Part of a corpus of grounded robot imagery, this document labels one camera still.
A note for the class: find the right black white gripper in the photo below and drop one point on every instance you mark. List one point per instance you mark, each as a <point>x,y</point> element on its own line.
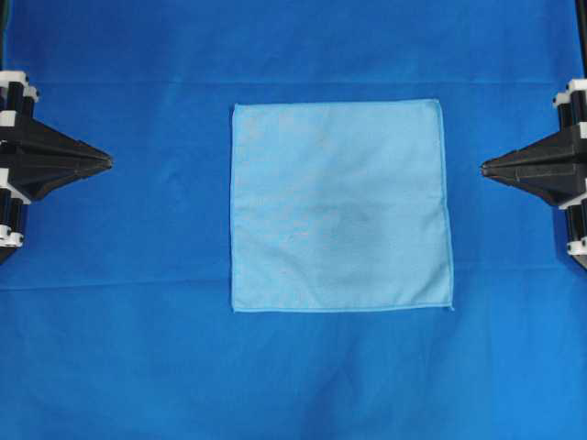
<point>561,187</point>

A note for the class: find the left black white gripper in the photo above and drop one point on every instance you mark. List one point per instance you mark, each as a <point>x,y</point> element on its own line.
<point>25,181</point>

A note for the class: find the light blue towel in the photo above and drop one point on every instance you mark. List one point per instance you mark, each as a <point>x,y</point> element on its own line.
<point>339,207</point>

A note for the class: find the dark blue table cloth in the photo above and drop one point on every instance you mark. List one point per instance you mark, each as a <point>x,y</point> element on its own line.
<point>116,315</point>

